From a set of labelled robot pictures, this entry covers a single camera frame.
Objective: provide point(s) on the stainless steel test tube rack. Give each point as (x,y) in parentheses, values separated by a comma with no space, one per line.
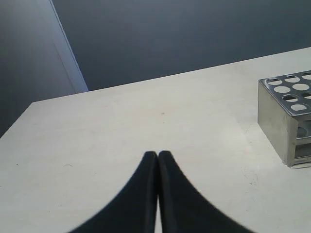
(284,115)

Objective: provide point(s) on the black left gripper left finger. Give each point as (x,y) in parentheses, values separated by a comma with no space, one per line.
(133,209)

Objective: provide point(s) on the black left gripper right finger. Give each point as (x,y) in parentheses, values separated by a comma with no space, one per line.
(183,209)

